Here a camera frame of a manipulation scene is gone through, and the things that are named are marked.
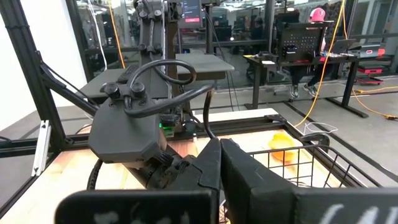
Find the grey laptop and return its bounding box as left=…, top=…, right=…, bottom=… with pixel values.
left=328, top=38, right=358, bottom=57

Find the yellow extension cable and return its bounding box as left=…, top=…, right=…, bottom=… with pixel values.
left=293, top=0, right=348, bottom=129
left=351, top=86, right=398, bottom=122

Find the black metal desk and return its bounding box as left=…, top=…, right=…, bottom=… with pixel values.
left=243, top=52, right=370, bottom=119

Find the black remote keypad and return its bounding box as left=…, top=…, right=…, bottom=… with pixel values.
left=117, top=63, right=140, bottom=85

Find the yellow-orange starfruit toy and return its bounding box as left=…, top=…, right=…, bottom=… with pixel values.
left=267, top=133, right=297, bottom=164

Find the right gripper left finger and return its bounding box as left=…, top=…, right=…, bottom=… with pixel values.
left=53, top=138, right=223, bottom=224

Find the black table clamp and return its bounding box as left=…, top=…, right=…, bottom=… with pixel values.
left=300, top=132, right=331, bottom=154

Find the monitor with red button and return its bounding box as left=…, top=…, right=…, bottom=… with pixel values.
left=178, top=0, right=204, bottom=30

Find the grey and red case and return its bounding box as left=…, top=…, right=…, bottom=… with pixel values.
left=348, top=42, right=387, bottom=60

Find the red toolbox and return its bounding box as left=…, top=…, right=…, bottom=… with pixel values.
left=356, top=64, right=385, bottom=86

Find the white charger cable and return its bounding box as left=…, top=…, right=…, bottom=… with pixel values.
left=302, top=121, right=339, bottom=137

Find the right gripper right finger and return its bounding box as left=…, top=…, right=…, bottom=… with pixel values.
left=221, top=138, right=398, bottom=224

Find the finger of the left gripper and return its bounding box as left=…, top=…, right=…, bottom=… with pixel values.
left=143, top=151, right=200, bottom=190

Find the orange hanging cable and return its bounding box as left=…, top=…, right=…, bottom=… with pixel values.
left=108, top=0, right=126, bottom=70

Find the black pegboard panel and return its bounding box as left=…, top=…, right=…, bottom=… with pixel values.
left=276, top=22, right=328, bottom=65

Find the silver frame bracket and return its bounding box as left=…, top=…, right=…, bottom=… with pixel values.
left=30, top=119, right=53, bottom=177

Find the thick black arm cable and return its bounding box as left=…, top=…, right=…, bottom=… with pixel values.
left=202, top=88, right=219, bottom=140
left=86, top=158, right=104, bottom=192
left=123, top=58, right=216, bottom=119

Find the white hanging cable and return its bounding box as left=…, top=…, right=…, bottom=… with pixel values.
left=86, top=0, right=109, bottom=72

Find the grey side table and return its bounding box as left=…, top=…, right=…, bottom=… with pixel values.
left=78, top=52, right=236, bottom=101

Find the person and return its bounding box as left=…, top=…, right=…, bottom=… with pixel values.
left=248, top=16, right=266, bottom=45
left=289, top=7, right=331, bottom=99

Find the black aluminium table frame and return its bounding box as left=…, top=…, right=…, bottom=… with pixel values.
left=0, top=0, right=398, bottom=218

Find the black wire basket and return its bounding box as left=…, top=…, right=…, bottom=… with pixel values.
left=219, top=143, right=384, bottom=224

